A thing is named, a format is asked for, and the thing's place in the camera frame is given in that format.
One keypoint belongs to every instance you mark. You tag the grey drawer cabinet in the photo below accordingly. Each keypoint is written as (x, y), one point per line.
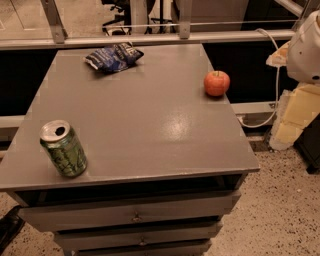
(148, 131)

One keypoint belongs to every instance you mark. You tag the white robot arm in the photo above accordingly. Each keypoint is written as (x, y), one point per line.
(303, 57)

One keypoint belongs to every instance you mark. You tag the grey metal railing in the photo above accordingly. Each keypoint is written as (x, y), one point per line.
(65, 24)

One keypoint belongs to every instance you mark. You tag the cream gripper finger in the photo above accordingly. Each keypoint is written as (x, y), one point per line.
(279, 57)
(296, 110)

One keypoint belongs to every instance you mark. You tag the dark cabinet at right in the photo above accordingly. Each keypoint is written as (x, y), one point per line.
(308, 145)

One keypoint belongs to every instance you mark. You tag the bottom grey drawer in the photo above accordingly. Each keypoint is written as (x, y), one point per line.
(181, 248)

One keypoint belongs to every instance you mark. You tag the grey drawer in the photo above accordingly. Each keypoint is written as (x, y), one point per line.
(139, 236)
(130, 211)
(181, 248)

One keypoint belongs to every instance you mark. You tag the black office chair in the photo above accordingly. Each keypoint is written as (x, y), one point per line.
(120, 25)

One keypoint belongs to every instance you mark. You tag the blue chip bag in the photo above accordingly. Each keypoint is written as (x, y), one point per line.
(114, 58)

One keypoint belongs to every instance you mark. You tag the top grey drawer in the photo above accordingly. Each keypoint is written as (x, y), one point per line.
(130, 211)

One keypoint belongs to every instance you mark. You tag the middle grey drawer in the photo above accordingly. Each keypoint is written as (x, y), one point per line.
(139, 236)

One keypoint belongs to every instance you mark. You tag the green soda can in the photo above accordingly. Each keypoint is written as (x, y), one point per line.
(61, 143)

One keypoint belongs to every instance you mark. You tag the red apple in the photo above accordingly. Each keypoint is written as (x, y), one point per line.
(216, 83)

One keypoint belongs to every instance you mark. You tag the black shoe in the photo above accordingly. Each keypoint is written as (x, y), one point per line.
(10, 225)

